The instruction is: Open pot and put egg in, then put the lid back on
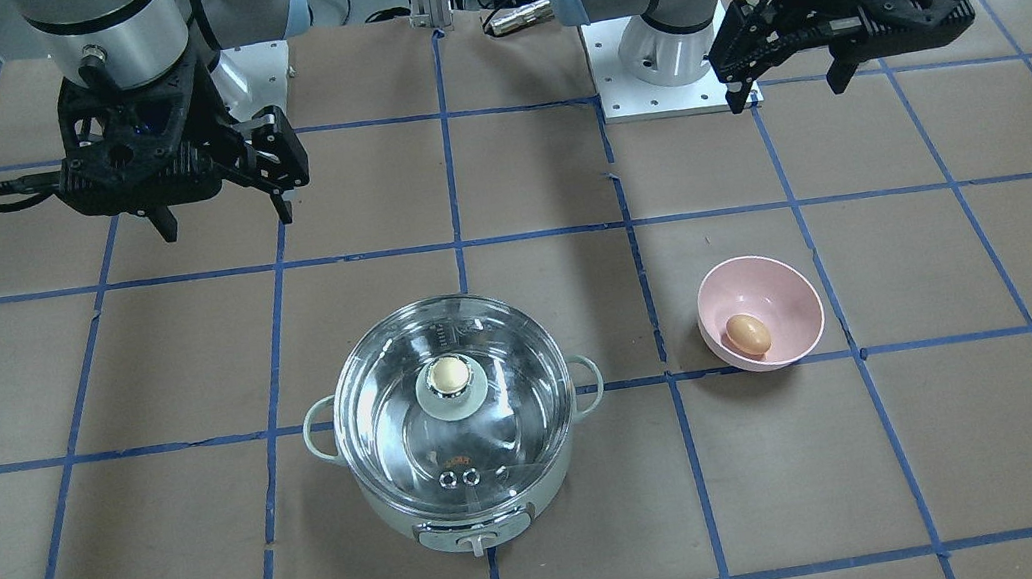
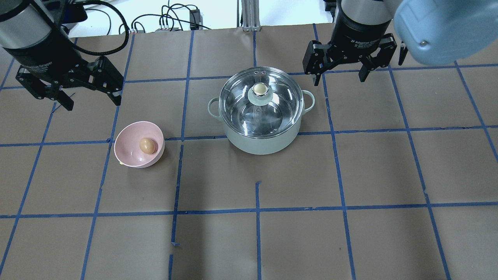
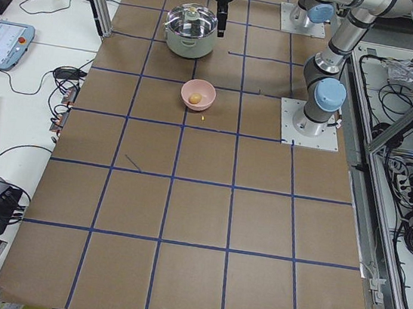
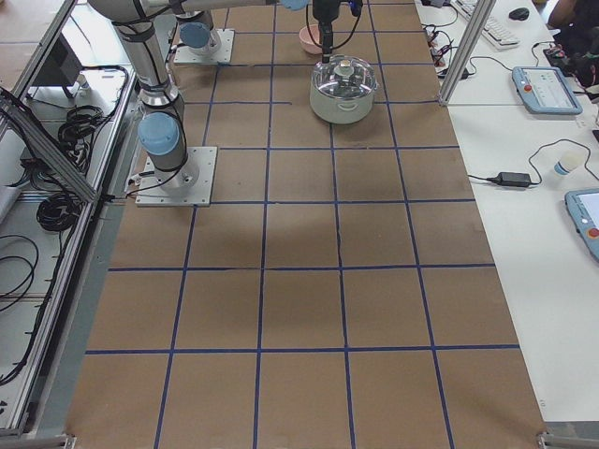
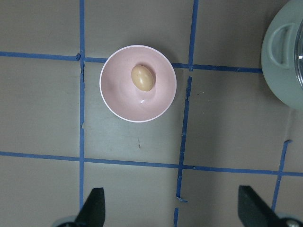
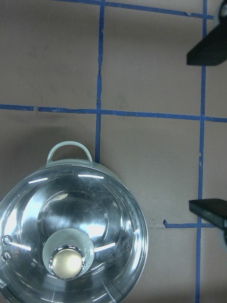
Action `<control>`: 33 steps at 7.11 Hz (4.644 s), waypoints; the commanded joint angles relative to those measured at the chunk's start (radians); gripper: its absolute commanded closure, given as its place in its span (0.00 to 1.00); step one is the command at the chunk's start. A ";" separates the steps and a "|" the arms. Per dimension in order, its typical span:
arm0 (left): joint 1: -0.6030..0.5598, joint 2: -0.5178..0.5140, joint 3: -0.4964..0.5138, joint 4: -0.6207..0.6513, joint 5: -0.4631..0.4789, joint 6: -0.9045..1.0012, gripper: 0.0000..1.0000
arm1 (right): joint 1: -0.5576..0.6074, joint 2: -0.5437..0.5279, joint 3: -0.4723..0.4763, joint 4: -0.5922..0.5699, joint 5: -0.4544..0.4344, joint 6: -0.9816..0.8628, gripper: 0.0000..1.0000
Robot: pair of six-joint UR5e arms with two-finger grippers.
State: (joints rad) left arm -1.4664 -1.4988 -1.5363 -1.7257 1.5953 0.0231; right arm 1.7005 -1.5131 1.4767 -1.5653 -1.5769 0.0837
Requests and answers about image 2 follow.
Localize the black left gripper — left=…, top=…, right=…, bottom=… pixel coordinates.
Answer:
left=2, top=30, right=123, bottom=110

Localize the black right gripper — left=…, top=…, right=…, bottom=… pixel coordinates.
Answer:
left=303, top=8, right=397, bottom=86

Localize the brown egg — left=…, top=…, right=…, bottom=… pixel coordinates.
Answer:
left=139, top=138, right=158, bottom=155

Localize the glass pot lid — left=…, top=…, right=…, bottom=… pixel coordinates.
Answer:
left=217, top=66, right=305, bottom=139

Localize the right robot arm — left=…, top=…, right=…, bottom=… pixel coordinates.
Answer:
left=302, top=0, right=498, bottom=86

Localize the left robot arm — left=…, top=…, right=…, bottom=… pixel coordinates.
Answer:
left=0, top=0, right=130, bottom=110

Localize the pale green electric pot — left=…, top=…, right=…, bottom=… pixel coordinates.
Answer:
left=207, top=66, right=315, bottom=155

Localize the pink bowl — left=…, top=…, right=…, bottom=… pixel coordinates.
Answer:
left=114, top=121, right=165, bottom=168

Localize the black power adapter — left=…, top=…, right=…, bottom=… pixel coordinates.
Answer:
left=189, top=9, right=202, bottom=30

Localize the aluminium frame post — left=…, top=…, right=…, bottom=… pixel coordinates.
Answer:
left=241, top=0, right=261, bottom=32

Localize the black cables bundle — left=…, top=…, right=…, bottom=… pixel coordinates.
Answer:
left=62, top=0, right=212, bottom=57

